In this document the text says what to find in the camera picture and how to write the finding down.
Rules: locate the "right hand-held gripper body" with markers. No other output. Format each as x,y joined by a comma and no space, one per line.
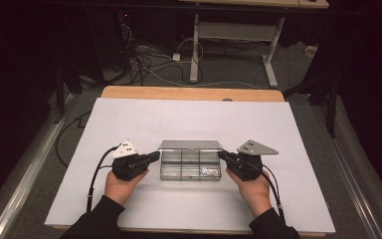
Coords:
245,167

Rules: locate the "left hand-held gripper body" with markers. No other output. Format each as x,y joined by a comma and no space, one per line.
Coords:
129,167

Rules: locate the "small blue beaded trinket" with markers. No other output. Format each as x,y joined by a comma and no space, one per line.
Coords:
209,171

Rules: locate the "clear plastic compartment box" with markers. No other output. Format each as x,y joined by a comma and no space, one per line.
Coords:
189,159

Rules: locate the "person's left hand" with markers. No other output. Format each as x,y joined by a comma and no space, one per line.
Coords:
121,189

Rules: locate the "white board sheet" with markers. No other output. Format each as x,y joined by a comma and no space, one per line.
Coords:
192,116

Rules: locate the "wooden table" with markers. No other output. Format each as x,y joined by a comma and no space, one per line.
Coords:
192,93

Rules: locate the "black metal stand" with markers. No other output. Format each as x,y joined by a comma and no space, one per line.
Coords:
331,109
59,96

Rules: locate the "white power adapter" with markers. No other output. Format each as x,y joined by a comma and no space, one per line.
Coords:
176,56

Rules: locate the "tan desk top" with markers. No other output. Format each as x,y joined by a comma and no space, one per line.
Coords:
255,3

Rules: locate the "metal floor rail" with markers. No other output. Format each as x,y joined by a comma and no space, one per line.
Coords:
348,172
30,172

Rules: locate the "white metal desk frame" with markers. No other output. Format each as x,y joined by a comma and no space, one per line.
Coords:
235,31

